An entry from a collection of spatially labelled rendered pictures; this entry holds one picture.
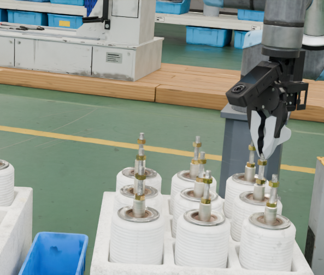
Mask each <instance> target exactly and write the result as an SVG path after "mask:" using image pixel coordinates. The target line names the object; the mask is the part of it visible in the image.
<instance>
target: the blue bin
mask: <svg viewBox="0 0 324 275"><path fill-rule="evenodd" d="M88 242H89V238H88V236H87V235H84V234H71V233H61V232H39V233H37V234H36V236H35V238H34V241H33V243H32V245H31V247H30V249H29V252H28V254H27V256H26V258H25V261H24V263H23V265H22V268H21V270H20V272H19V274H18V275H84V271H85V260H86V249H87V245H88Z"/></svg>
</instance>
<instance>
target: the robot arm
mask: <svg viewBox="0 0 324 275"><path fill-rule="evenodd" d="M203 2H204V3H205V4H206V5H208V6H212V7H220V8H221V9H223V8H233V9H245V10H255V11H264V18H263V29H261V30H255V31H249V32H247V33H246V35H245V38H244V46H243V56H242V63H241V73H240V80H239V81H238V82H237V83H236V84H235V85H234V86H233V87H232V88H230V89H229V90H228V91H227V92H226V93H225V94H226V97H227V99H228V102H229V104H230V105H231V108H232V109H233V110H236V111H239V112H243V113H246V114H247V118H248V125H249V129H250V132H251V137H252V140H253V142H254V145H255V149H256V151H257V154H258V156H259V157H261V153H263V156H264V158H265V159H268V158H269V157H270V156H271V155H272V154H273V152H274V150H275V148H276V146H277V145H279V144H281V143H283V142H285V141H287V140H288V139H289V138H290V137H291V130H290V129H288V128H287V127H285V123H286V120H287V117H288V112H289V111H294V110H295V109H296V104H297V110H305V108H306V103H307V95H308V86H309V83H307V82H303V81H302V79H308V80H314V81H324V0H203ZM301 91H305V97H304V104H300V103H301V99H300V97H301ZM297 95H298V98H297ZM263 140H264V145H263Z"/></svg>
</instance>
